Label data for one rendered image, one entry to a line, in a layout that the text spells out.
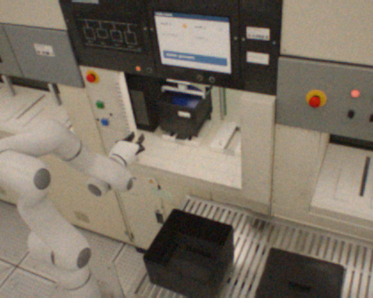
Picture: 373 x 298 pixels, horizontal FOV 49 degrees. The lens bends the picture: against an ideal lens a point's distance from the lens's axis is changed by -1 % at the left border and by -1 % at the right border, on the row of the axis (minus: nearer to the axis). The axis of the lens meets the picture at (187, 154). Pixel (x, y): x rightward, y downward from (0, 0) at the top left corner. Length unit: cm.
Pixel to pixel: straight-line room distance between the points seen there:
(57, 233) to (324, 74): 100
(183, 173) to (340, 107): 85
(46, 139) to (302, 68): 84
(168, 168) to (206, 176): 20
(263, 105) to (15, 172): 85
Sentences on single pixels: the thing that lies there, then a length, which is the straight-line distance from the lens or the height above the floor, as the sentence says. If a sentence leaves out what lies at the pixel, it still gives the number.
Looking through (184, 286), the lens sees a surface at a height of 84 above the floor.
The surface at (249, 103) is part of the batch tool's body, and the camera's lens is 150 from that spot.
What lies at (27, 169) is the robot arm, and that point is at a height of 155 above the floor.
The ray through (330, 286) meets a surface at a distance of 164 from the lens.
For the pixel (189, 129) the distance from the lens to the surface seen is 206.
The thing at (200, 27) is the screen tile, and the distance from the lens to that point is 148.
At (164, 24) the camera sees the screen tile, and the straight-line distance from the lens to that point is 154.
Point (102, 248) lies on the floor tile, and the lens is 290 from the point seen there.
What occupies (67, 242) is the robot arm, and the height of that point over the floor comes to 121.
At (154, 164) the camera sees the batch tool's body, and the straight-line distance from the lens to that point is 206.
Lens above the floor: 225
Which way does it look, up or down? 42 degrees down
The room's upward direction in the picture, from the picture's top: 8 degrees counter-clockwise
